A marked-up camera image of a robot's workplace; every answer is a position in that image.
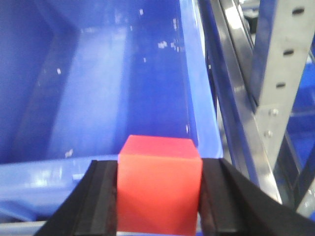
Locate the red foam cube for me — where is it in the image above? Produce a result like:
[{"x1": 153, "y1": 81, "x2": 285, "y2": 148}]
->
[{"x1": 117, "y1": 135, "x2": 202, "y2": 236}]

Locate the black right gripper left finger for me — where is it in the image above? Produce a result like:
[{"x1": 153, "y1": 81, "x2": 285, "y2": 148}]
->
[{"x1": 36, "y1": 160, "x2": 118, "y2": 236}]

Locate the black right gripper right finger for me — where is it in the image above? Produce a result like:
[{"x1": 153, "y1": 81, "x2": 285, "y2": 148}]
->
[{"x1": 198, "y1": 158, "x2": 315, "y2": 236}]

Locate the blue plastic bin right front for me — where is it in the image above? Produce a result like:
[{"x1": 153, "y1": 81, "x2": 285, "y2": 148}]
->
[{"x1": 0, "y1": 0, "x2": 222, "y2": 223}]

